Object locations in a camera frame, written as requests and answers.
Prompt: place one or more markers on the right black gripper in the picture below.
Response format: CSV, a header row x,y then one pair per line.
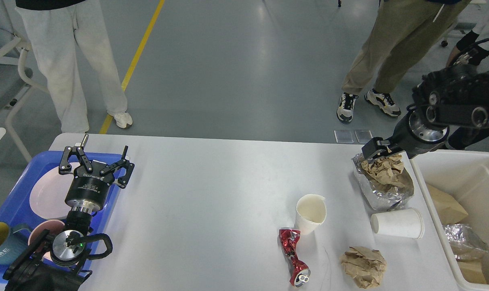
x,y
410,135

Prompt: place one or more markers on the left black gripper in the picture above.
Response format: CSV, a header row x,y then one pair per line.
x,y
89,190

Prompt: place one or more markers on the foil bowl with paper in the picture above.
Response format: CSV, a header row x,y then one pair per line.
x,y
385,183

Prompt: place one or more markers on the pink plate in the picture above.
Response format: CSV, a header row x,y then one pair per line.
x,y
47,198

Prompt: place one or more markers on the white paper cup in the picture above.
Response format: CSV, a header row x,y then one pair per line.
x,y
406,223
311,212

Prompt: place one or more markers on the brown paper bag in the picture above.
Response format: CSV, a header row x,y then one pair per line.
x,y
451,212

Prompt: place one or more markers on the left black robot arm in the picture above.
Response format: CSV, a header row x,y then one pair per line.
x,y
55,262

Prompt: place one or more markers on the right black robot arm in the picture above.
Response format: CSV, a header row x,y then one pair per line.
x,y
454,96

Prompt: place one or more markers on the floor outlet plates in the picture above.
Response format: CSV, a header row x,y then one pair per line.
x,y
353,136

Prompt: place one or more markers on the white paper cup lying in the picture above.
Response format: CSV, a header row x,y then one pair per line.
x,y
406,223

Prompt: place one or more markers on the blue plastic tray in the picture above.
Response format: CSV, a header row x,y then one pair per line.
x,y
16,209

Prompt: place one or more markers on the white plastic bin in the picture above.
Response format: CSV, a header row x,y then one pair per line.
x,y
465,176

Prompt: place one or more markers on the teal mug yellow inside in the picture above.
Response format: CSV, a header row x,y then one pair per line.
x,y
12,244

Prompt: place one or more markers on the person in khaki trousers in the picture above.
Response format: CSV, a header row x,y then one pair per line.
x,y
403,33

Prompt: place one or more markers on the crumpled brown paper ball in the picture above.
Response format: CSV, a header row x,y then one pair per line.
x,y
365,266

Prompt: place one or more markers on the crushed red can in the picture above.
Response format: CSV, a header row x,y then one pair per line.
x,y
300,272

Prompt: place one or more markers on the grey office chair left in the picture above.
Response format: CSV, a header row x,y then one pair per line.
x,y
16,82

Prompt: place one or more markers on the person in black shorts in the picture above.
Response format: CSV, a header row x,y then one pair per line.
x,y
466,51

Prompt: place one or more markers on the person in white trousers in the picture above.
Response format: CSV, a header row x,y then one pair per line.
x,y
55,29

